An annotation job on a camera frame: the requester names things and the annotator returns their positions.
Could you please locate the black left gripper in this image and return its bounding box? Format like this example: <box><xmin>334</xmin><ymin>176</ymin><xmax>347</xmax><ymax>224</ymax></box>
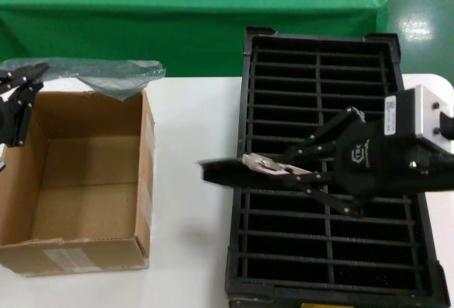
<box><xmin>0</xmin><ymin>62</ymin><xmax>50</xmax><ymax>148</ymax></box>

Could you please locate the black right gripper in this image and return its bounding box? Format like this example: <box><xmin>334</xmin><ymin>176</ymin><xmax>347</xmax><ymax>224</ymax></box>
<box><xmin>283</xmin><ymin>106</ymin><xmax>454</xmax><ymax>219</ymax></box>

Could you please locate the graphics card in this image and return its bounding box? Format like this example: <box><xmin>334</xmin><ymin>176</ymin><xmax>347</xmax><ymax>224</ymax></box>
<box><xmin>196</xmin><ymin>153</ymin><xmax>322</xmax><ymax>190</ymax></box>

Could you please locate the dark translucent antistatic bag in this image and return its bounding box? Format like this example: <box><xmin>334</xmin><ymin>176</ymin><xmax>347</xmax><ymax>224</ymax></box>
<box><xmin>0</xmin><ymin>57</ymin><xmax>167</xmax><ymax>102</ymax></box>

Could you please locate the brown open cardboard box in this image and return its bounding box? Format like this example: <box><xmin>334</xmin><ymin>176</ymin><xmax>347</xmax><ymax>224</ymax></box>
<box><xmin>0</xmin><ymin>89</ymin><xmax>156</xmax><ymax>278</ymax></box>

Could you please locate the black slotted container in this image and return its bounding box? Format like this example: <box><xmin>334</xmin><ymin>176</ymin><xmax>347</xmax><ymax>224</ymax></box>
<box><xmin>225</xmin><ymin>26</ymin><xmax>446</xmax><ymax>308</ymax></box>

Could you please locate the green tablecloth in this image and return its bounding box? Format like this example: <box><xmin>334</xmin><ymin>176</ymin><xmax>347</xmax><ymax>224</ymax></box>
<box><xmin>0</xmin><ymin>0</ymin><xmax>391</xmax><ymax>79</ymax></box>

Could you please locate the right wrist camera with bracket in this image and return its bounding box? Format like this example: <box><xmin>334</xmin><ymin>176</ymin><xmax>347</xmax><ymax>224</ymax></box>
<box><xmin>382</xmin><ymin>84</ymin><xmax>454</xmax><ymax>145</ymax></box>

